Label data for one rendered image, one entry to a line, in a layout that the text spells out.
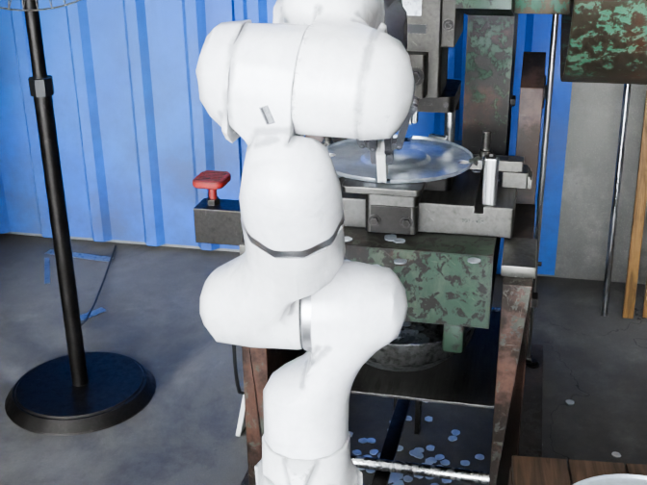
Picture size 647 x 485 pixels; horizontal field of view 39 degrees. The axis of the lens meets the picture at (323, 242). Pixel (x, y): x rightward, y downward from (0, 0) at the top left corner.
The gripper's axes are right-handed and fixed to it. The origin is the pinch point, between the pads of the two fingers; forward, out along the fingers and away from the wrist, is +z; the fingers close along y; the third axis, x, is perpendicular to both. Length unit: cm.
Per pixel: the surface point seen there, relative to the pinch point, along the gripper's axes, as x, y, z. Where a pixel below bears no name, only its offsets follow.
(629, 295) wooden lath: 73, 62, 115
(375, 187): -3.3, -1.0, 2.8
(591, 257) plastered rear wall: 97, 52, 126
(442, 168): 7.2, 9.7, 7.4
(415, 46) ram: 24.1, 3.3, -7.0
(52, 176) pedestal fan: 29, -85, 36
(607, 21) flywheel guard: 5.7, 34.1, -25.1
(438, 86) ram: 21.1, 7.8, -0.6
